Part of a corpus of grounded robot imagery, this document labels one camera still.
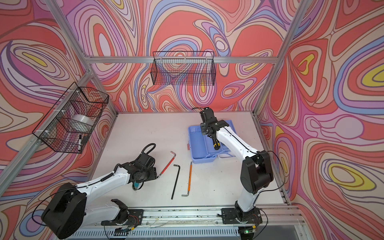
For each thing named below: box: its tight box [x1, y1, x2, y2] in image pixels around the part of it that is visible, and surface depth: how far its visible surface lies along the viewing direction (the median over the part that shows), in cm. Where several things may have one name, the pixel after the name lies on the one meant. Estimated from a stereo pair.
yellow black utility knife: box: [212, 137, 221, 150], surface depth 93 cm
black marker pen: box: [78, 134, 82, 152], surface depth 74 cm
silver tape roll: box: [71, 114, 94, 126], surface depth 75 cm
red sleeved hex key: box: [157, 151, 177, 178], surface depth 93 cm
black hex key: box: [171, 164, 181, 200], surface depth 88 cm
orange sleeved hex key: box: [181, 161, 193, 197], surface depth 88 cm
